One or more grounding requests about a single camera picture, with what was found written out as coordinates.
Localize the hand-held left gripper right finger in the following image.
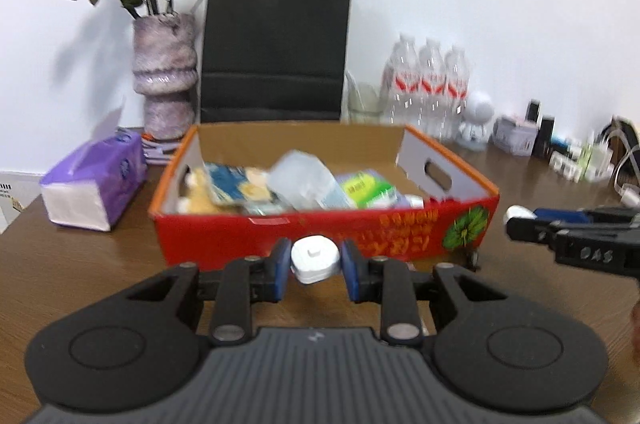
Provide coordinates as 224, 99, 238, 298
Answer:
341, 237, 506, 348

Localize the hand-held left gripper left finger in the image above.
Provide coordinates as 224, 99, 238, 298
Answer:
125, 237, 294, 348

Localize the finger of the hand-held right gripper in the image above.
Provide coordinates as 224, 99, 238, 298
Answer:
532, 208, 599, 226
505, 217, 557, 251

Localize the small white case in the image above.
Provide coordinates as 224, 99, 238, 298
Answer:
503, 205, 537, 225

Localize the white charger plug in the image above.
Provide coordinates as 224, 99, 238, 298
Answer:
290, 236, 342, 286

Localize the red cardboard box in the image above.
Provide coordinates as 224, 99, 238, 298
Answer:
148, 123, 501, 270

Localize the yellow and white plush toy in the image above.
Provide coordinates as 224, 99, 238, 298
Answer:
175, 168, 218, 214

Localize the person's right hand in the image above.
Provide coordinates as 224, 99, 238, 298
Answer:
628, 299, 640, 351

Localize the group of small cosmetic bottles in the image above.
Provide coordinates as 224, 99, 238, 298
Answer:
549, 131, 615, 183

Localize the tall black bottle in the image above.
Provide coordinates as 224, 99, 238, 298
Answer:
531, 116, 556, 160

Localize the green and white packet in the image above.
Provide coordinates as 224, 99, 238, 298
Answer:
336, 171, 400, 210

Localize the small lilac box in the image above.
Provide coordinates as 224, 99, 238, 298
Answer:
492, 115, 537, 156

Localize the clear plastic bag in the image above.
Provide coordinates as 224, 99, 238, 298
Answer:
266, 149, 353, 211

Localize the blue and yellow packet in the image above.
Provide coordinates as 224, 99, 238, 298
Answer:
204, 162, 275, 206

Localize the dark object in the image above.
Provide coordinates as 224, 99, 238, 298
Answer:
610, 116, 640, 155

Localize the white astronaut figure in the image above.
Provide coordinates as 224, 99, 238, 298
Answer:
457, 91, 497, 151

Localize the clear water bottle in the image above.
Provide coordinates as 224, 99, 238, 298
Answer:
381, 33, 421, 130
417, 38, 448, 138
444, 46, 470, 140

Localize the grey glass cup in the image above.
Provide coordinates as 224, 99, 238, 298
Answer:
346, 80, 387, 125

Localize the purple striped booklet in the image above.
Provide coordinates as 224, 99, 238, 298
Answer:
140, 131, 182, 166

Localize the purple tissue pack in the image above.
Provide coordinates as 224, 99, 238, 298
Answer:
40, 131, 149, 233

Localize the black paper bag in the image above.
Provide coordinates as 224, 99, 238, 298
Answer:
192, 0, 354, 124

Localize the pink and white vase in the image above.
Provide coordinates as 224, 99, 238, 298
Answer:
131, 13, 199, 141

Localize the white carton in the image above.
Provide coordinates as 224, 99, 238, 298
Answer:
0, 171, 45, 235

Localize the white charging cable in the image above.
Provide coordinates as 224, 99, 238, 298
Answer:
607, 124, 640, 207

